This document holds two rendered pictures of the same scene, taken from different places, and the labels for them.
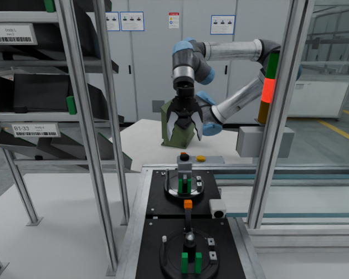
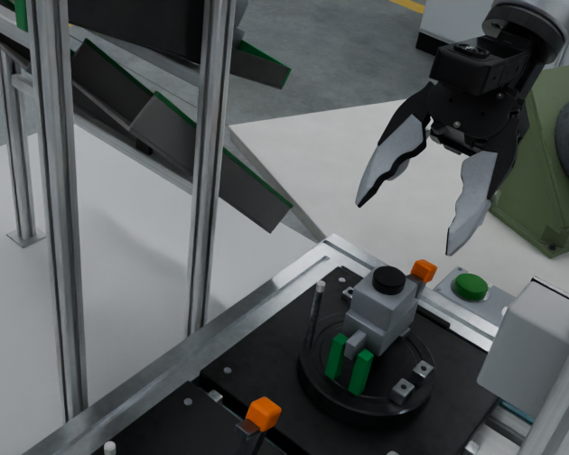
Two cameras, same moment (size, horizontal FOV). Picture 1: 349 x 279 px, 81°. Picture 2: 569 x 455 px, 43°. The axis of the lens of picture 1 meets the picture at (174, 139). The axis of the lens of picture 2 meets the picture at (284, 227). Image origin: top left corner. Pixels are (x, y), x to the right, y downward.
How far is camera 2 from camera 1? 0.27 m
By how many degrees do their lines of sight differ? 31
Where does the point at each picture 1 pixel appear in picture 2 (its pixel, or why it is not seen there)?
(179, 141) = (541, 224)
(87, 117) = (43, 50)
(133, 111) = not seen: hidden behind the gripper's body
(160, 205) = (256, 375)
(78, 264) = (27, 383)
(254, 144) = (534, 370)
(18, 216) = (10, 206)
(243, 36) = not seen: outside the picture
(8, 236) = not seen: outside the picture
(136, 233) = (143, 400)
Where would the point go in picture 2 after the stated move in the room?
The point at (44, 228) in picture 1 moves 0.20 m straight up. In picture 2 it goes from (30, 261) to (16, 132)
